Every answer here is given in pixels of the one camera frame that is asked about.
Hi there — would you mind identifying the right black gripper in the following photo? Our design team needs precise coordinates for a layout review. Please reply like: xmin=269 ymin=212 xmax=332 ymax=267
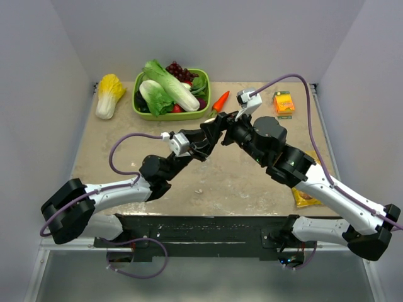
xmin=201 ymin=105 xmax=268 ymax=165

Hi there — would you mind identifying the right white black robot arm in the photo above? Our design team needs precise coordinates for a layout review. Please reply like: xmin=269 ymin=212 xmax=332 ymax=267
xmin=200 ymin=113 xmax=400 ymax=261

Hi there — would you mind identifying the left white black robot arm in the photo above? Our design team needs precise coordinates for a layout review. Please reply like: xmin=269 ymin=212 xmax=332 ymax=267
xmin=39 ymin=128 xmax=222 ymax=247

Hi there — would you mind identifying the orange carrot toy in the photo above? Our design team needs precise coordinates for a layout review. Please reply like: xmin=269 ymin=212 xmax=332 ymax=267
xmin=207 ymin=91 xmax=230 ymax=121

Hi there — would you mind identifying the purple onion toy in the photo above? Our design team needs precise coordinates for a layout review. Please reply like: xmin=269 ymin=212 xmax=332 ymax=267
xmin=197 ymin=98 xmax=207 ymax=111

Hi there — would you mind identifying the red tomato toy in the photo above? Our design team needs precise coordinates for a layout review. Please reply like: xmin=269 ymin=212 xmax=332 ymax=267
xmin=171 ymin=104 xmax=184 ymax=113

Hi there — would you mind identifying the long green lettuce toy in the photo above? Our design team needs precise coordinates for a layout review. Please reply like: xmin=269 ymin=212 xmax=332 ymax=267
xmin=143 ymin=60 xmax=200 ymax=112

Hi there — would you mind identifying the green leaf toy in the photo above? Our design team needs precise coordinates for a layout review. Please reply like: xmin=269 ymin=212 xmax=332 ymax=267
xmin=191 ymin=75 xmax=207 ymax=96

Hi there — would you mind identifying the short green cabbage toy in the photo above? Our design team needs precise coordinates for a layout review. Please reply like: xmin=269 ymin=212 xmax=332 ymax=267
xmin=139 ymin=79 xmax=174 ymax=116

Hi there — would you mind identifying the green plastic basket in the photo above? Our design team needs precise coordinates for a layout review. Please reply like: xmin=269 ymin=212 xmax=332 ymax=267
xmin=132 ymin=68 xmax=211 ymax=121

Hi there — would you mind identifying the dark red grapes toy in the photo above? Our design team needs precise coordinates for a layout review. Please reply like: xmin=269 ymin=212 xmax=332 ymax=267
xmin=166 ymin=61 xmax=199 ymax=82

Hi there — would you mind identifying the orange sponge package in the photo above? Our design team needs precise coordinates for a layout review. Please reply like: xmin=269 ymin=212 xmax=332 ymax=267
xmin=273 ymin=91 xmax=295 ymax=119

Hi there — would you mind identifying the yellow napa cabbage toy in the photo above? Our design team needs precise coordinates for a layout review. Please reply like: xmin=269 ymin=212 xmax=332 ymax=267
xmin=95 ymin=74 xmax=127 ymax=120

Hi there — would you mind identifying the yellow Lays chips bag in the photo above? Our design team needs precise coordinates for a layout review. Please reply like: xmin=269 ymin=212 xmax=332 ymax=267
xmin=292 ymin=150 xmax=323 ymax=208

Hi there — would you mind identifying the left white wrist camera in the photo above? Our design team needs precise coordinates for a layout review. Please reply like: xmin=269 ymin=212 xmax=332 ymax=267
xmin=161 ymin=132 xmax=190 ymax=157

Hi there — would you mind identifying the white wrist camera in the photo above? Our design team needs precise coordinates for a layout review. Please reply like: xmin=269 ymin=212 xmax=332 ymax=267
xmin=235 ymin=88 xmax=262 ymax=121
xmin=161 ymin=132 xmax=190 ymax=157

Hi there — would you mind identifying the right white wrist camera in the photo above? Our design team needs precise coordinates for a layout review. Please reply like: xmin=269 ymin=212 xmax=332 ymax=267
xmin=235 ymin=88 xmax=262 ymax=121

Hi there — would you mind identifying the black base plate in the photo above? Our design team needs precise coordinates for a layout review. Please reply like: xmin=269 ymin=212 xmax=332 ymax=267
xmin=94 ymin=215 xmax=314 ymax=262

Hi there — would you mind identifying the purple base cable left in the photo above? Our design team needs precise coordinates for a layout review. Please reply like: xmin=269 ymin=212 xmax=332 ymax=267
xmin=105 ymin=237 xmax=169 ymax=279

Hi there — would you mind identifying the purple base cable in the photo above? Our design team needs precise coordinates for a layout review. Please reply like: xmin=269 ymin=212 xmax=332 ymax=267
xmin=105 ymin=237 xmax=169 ymax=279
xmin=281 ymin=242 xmax=318 ymax=271

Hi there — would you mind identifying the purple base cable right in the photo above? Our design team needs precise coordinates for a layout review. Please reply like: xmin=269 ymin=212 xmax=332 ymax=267
xmin=281 ymin=242 xmax=318 ymax=271

